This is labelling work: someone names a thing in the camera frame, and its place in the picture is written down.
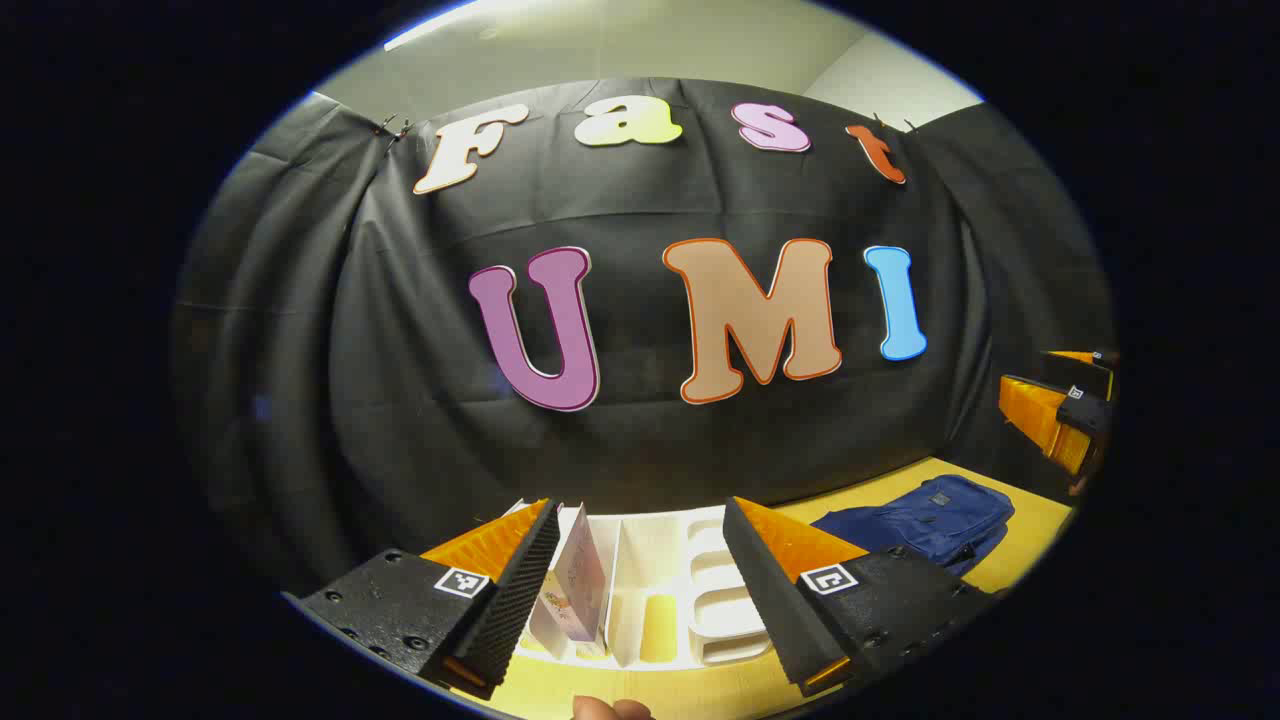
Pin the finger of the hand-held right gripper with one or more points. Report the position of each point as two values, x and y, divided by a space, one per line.
1040 415
1080 368

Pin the blue schoolbag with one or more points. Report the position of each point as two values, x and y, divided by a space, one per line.
930 515

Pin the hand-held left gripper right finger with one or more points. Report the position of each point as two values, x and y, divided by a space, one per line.
765 590

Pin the white bookshelf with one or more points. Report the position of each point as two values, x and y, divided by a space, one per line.
650 550

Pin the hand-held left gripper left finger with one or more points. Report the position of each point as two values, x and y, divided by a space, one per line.
520 590

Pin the pink book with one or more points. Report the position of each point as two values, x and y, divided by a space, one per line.
582 590

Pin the black backdrop cloth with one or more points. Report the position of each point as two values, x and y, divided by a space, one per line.
400 350

